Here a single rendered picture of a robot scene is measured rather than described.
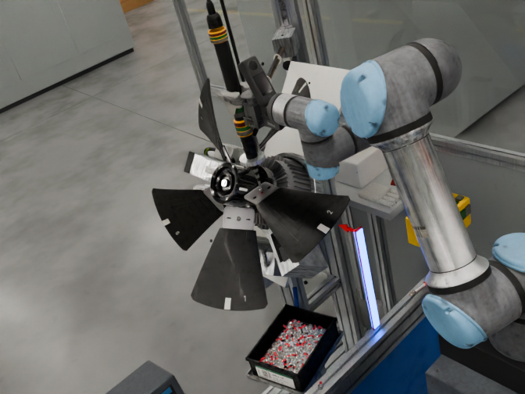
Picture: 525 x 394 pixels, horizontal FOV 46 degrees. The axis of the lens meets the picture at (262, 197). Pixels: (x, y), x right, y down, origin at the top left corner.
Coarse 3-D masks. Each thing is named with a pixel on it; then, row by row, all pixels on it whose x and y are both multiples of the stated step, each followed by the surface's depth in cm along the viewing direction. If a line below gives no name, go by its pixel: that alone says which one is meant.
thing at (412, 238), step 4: (464, 196) 169; (464, 200) 168; (468, 200) 168; (460, 204) 167; (464, 204) 167; (460, 208) 166; (464, 208) 168; (468, 216) 170; (408, 220) 167; (464, 220) 170; (468, 220) 171; (408, 224) 168; (468, 224) 172; (408, 228) 169; (412, 228) 167; (408, 232) 170; (412, 232) 168; (408, 236) 171; (412, 236) 169; (412, 240) 170; (416, 240) 169; (412, 244) 171; (416, 244) 170
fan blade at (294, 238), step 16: (288, 192) 170; (304, 192) 168; (272, 208) 166; (288, 208) 164; (304, 208) 163; (320, 208) 161; (336, 208) 159; (272, 224) 163; (288, 224) 161; (304, 224) 159; (288, 240) 158; (304, 240) 157; (320, 240) 155; (288, 256) 156; (304, 256) 155
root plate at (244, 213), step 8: (224, 208) 178; (232, 208) 178; (240, 208) 179; (248, 208) 179; (224, 216) 178; (232, 216) 178; (240, 216) 178; (248, 216) 179; (224, 224) 178; (232, 224) 178; (240, 224) 178; (248, 224) 178
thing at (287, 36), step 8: (280, 32) 212; (288, 32) 210; (296, 32) 213; (272, 40) 208; (280, 40) 207; (288, 40) 206; (296, 40) 212; (288, 48) 208; (296, 48) 211; (288, 56) 210
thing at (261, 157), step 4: (252, 124) 164; (256, 128) 166; (256, 132) 166; (256, 136) 167; (256, 140) 167; (256, 144) 167; (256, 148) 167; (260, 152) 167; (244, 156) 167; (260, 156) 165; (264, 156) 166; (240, 160) 166; (244, 160) 166; (248, 160) 165; (252, 160) 164; (256, 160) 164; (260, 160) 164; (244, 164) 165; (248, 164) 164; (252, 164) 164; (256, 164) 164
